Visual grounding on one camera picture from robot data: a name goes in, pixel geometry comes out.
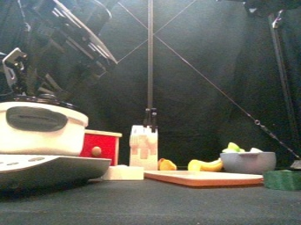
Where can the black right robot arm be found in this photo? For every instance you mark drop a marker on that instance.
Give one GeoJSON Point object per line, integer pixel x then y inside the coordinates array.
{"type": "Point", "coordinates": [274, 5]}

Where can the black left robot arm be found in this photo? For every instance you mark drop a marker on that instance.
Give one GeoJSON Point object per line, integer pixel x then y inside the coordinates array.
{"type": "Point", "coordinates": [15, 35]}

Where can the white toy pot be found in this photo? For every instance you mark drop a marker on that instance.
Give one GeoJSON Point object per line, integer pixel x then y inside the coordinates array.
{"type": "Point", "coordinates": [43, 137]}

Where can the wooden box with red drawer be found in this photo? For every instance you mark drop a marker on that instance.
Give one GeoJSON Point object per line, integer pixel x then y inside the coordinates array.
{"type": "Point", "coordinates": [102, 146]}

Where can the white flat toy cooktop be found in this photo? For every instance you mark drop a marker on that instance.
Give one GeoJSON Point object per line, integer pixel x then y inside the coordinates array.
{"type": "Point", "coordinates": [51, 171]}

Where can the white knife block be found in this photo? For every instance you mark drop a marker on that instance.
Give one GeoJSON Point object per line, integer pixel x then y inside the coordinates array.
{"type": "Point", "coordinates": [143, 152]}

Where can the white speckled block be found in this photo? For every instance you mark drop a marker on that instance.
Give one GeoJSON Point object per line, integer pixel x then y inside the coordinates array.
{"type": "Point", "coordinates": [123, 173]}

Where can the orange toy fruit slice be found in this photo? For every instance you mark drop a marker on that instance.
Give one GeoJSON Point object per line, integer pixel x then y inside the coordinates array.
{"type": "Point", "coordinates": [166, 165]}

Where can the yellow toy banana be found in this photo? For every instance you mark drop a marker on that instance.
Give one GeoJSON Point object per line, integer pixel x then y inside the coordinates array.
{"type": "Point", "coordinates": [205, 166]}

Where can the wooden cutting board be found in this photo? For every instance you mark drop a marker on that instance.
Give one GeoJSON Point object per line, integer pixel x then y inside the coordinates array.
{"type": "Point", "coordinates": [203, 177]}

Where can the green toy lettuce piece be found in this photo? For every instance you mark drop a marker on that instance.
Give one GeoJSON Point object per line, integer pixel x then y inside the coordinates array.
{"type": "Point", "coordinates": [234, 146]}

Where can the white toy vegetable piece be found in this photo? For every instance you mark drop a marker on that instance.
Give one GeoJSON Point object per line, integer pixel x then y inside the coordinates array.
{"type": "Point", "coordinates": [254, 150]}

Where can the grey toy bowl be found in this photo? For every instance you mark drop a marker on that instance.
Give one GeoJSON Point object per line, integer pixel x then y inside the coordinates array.
{"type": "Point", "coordinates": [249, 162]}

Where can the green sponge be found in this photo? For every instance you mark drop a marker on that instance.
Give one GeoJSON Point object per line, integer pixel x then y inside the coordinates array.
{"type": "Point", "coordinates": [282, 180]}

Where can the metal frame pole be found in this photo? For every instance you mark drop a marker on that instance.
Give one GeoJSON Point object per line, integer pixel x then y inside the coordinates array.
{"type": "Point", "coordinates": [150, 58]}

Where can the grey slanted frame strut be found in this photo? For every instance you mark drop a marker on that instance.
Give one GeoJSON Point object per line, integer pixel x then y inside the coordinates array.
{"type": "Point", "coordinates": [282, 73]}

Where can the grey anchor bracket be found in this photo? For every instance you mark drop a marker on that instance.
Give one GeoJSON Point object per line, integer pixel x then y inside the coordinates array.
{"type": "Point", "coordinates": [296, 164]}

